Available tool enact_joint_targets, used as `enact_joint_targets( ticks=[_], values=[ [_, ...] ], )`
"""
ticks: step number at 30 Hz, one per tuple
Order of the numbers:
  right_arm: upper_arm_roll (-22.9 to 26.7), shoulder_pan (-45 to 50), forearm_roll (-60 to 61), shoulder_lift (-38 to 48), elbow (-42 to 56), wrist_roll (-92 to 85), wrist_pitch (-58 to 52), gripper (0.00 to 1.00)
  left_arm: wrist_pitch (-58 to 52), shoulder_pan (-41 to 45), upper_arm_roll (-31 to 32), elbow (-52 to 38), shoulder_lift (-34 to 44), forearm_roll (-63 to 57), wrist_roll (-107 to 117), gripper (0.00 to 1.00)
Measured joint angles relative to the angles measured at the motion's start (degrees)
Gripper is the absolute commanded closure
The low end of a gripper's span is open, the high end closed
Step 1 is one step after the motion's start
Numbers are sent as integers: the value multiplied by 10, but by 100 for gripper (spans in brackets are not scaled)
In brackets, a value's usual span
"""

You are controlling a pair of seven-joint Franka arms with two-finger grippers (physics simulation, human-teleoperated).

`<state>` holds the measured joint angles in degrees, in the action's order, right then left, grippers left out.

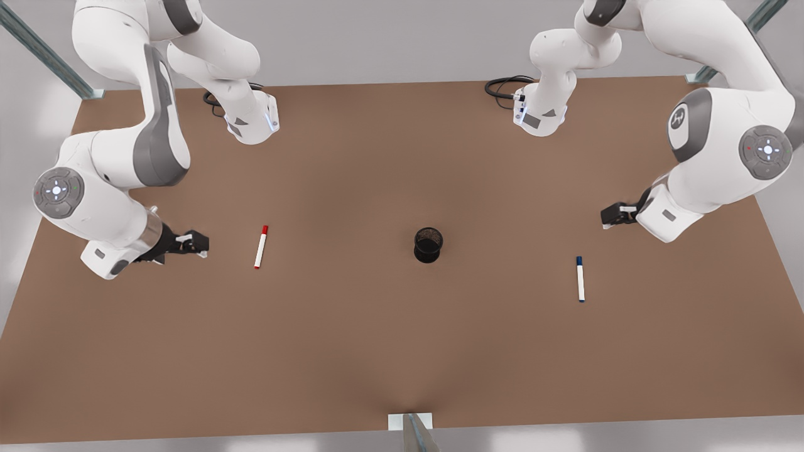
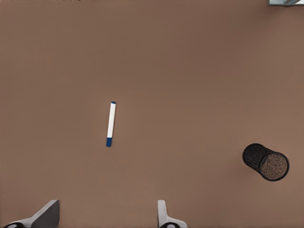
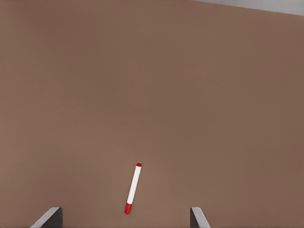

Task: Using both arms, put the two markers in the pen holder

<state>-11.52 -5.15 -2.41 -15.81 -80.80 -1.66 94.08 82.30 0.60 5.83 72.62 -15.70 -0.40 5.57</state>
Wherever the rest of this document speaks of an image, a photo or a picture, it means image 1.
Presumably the black mesh pen cup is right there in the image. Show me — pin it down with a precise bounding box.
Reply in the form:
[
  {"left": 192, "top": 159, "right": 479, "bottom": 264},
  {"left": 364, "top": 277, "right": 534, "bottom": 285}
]
[{"left": 413, "top": 227, "right": 444, "bottom": 264}]

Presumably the black cable loop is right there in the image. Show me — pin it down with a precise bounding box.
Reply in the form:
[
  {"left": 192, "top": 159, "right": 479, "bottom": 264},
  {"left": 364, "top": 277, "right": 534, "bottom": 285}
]
[
  {"left": 484, "top": 75, "right": 536, "bottom": 111},
  {"left": 203, "top": 82, "right": 266, "bottom": 119}
]

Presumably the silver frame post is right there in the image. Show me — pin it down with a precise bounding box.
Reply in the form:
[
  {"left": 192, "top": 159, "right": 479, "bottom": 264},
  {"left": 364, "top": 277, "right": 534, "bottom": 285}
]
[
  {"left": 0, "top": 3, "right": 105, "bottom": 100},
  {"left": 685, "top": 0, "right": 790, "bottom": 85},
  {"left": 388, "top": 412, "right": 435, "bottom": 452}
]

